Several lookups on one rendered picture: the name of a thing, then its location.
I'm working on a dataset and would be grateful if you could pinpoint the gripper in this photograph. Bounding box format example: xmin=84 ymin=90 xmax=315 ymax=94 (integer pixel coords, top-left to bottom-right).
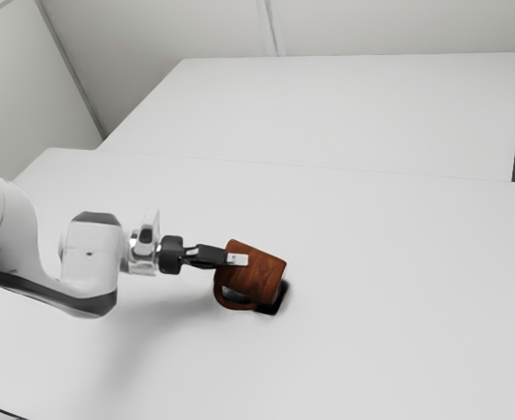
xmin=157 ymin=234 xmax=250 ymax=276

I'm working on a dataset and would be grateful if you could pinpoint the brown wooden mug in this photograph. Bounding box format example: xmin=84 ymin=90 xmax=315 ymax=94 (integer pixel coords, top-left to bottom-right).
xmin=213 ymin=238 xmax=288 ymax=312

